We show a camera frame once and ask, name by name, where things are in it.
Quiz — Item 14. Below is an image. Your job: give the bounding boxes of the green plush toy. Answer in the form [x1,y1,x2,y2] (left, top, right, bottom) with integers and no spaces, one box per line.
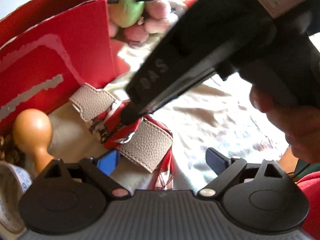
[94,0,168,28]

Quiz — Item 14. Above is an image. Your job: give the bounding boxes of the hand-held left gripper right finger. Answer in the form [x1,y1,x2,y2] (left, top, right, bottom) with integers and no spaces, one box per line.
[197,148,290,198]

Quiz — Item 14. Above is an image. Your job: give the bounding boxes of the clear tape roll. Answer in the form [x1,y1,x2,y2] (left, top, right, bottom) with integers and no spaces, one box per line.
[0,161,33,234]

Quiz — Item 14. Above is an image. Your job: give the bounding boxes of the red cardboard box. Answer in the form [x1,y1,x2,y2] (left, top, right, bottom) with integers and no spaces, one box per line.
[0,0,131,135]

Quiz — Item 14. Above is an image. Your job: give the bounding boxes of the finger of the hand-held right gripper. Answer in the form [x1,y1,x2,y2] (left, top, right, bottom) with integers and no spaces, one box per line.
[120,64,237,126]
[126,0,276,103]

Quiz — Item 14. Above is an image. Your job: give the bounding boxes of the brown bead bracelet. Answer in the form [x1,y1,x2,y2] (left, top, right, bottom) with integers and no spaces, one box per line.
[0,134,25,166]

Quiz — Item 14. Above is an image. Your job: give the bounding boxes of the white bed sheet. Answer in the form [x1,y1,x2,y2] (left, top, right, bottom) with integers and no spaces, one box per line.
[47,22,320,192]

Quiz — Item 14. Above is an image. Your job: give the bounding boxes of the black cable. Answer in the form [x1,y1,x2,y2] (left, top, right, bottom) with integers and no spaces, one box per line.
[294,163,312,179]

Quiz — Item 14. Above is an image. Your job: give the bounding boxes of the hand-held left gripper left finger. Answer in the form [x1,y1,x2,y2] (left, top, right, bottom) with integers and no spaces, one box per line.
[32,150,134,200]

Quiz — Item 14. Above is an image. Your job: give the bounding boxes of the person's right hand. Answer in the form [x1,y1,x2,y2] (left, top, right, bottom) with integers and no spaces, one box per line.
[249,85,320,164]

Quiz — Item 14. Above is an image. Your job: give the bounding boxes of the red fleece cloth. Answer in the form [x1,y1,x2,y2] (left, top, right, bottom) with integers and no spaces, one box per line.
[296,171,320,240]

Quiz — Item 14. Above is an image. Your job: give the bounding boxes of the red patterned scarf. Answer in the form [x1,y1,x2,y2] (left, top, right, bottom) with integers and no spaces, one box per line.
[89,99,175,191]

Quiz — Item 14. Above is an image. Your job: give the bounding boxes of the pink grape plush toy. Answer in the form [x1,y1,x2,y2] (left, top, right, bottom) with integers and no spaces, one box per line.
[107,0,188,47]

